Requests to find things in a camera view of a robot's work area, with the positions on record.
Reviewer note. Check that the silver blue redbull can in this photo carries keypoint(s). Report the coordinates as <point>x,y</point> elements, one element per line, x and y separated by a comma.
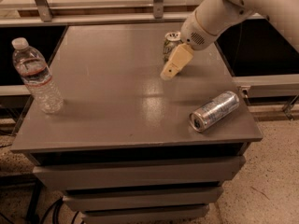
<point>213,111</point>

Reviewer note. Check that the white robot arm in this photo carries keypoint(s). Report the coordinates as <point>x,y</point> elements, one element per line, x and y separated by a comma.
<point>213,17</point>

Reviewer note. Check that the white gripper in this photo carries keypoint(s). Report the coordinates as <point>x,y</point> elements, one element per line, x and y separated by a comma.
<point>193,34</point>

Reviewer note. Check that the clear plastic water bottle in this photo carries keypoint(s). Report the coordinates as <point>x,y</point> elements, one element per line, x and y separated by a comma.
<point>36,76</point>

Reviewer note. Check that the grey drawer cabinet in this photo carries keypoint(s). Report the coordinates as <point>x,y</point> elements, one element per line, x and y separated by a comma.
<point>122,148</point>

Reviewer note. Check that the metal window frame rail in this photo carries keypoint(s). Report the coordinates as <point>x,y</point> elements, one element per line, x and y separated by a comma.
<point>24,13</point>

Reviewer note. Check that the green white 7up can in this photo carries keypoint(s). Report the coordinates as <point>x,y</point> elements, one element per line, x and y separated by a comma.
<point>171,40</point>

